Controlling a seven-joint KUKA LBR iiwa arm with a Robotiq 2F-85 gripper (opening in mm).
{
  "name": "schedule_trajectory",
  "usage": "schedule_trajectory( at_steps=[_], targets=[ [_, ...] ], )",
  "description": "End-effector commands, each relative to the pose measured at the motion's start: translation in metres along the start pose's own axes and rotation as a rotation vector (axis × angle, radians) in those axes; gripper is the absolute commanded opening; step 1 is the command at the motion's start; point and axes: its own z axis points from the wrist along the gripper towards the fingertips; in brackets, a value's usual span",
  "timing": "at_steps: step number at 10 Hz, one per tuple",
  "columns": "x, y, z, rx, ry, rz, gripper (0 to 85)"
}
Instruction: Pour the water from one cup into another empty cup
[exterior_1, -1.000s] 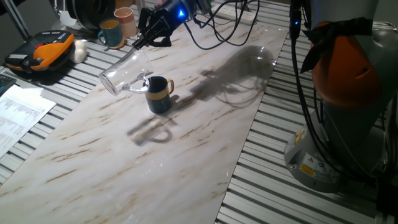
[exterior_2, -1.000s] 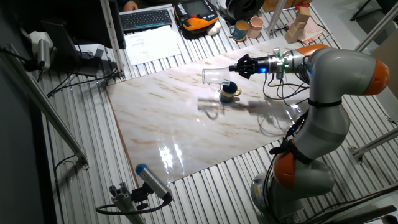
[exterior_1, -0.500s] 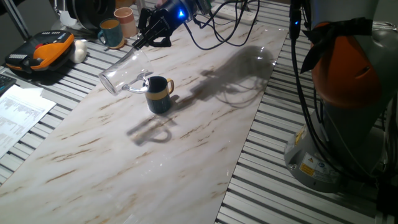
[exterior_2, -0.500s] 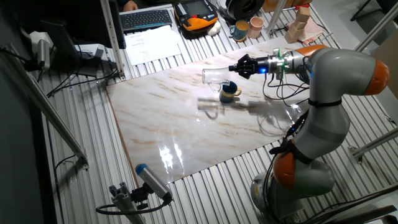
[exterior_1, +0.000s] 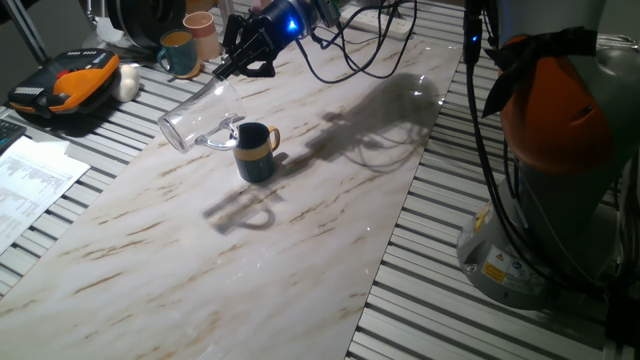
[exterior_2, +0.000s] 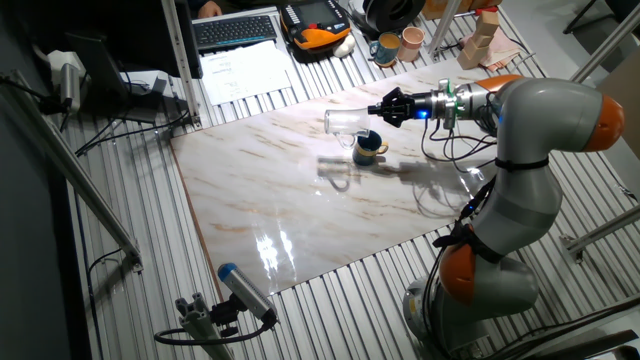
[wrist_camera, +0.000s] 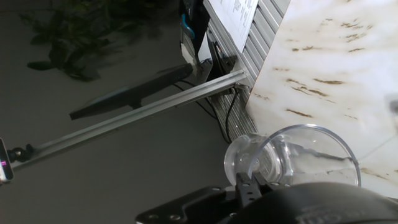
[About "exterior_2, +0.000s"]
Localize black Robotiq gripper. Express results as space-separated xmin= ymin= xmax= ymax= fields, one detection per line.
xmin=367 ymin=86 xmax=437 ymax=129

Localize clear glass mug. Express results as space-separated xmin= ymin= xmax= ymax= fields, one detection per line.
xmin=323 ymin=107 xmax=372 ymax=150

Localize pink cup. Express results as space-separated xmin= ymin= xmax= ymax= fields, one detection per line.
xmin=397 ymin=26 xmax=426 ymax=64

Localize person's bare hand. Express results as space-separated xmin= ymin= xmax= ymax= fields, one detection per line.
xmin=196 ymin=0 xmax=224 ymax=20

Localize blue mug with yellow band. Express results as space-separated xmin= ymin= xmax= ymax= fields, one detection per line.
xmin=351 ymin=129 xmax=390 ymax=167

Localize teal mug with orange inside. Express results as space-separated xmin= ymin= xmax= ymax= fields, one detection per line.
xmin=368 ymin=32 xmax=402 ymax=69

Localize black round spool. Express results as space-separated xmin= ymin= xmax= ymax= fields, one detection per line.
xmin=362 ymin=0 xmax=426 ymax=34

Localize stacked wooden blocks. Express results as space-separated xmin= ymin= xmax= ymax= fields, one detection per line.
xmin=455 ymin=9 xmax=501 ymax=71

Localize orange black teach pendant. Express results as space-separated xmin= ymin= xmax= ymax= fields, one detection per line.
xmin=278 ymin=0 xmax=352 ymax=54

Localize pink cloth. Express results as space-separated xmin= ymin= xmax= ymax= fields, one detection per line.
xmin=459 ymin=32 xmax=524 ymax=74

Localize brown cardboard box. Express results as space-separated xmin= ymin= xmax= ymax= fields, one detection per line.
xmin=422 ymin=0 xmax=504 ymax=21

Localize white printed paper sheets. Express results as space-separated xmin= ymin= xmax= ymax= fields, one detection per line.
xmin=199 ymin=39 xmax=294 ymax=107

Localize white marble pattern board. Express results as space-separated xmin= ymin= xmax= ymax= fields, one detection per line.
xmin=169 ymin=58 xmax=501 ymax=296

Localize black computer keyboard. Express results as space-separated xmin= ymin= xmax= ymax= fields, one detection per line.
xmin=192 ymin=14 xmax=279 ymax=51

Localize brown cardboard panel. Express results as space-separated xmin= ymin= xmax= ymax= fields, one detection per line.
xmin=597 ymin=59 xmax=640 ymax=161

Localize black chair base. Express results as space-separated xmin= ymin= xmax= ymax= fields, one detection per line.
xmin=562 ymin=0 xmax=640 ymax=36

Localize short aluminium profile stand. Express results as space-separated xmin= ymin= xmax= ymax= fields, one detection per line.
xmin=174 ymin=292 xmax=236 ymax=360

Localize white grey cylindrical device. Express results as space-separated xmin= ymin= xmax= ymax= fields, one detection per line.
xmin=47 ymin=49 xmax=89 ymax=114

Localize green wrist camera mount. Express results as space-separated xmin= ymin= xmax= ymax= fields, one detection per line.
xmin=443 ymin=78 xmax=458 ymax=120

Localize aluminium frame post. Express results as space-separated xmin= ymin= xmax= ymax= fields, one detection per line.
xmin=159 ymin=0 xmax=204 ymax=129
xmin=428 ymin=0 xmax=462 ymax=56

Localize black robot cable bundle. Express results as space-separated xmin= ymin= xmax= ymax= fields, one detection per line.
xmin=419 ymin=114 xmax=501 ymax=359

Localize silver camera with blue cap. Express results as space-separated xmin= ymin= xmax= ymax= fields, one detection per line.
xmin=217 ymin=262 xmax=279 ymax=324

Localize black camera clamp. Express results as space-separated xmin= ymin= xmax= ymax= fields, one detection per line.
xmin=209 ymin=294 xmax=246 ymax=339

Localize black monitor cable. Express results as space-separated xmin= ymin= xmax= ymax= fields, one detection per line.
xmin=74 ymin=109 xmax=191 ymax=157

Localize black camera cable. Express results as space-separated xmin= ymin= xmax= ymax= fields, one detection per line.
xmin=153 ymin=319 xmax=279 ymax=347

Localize long aluminium frame bar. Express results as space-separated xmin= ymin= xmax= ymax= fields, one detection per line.
xmin=0 ymin=69 xmax=146 ymax=274

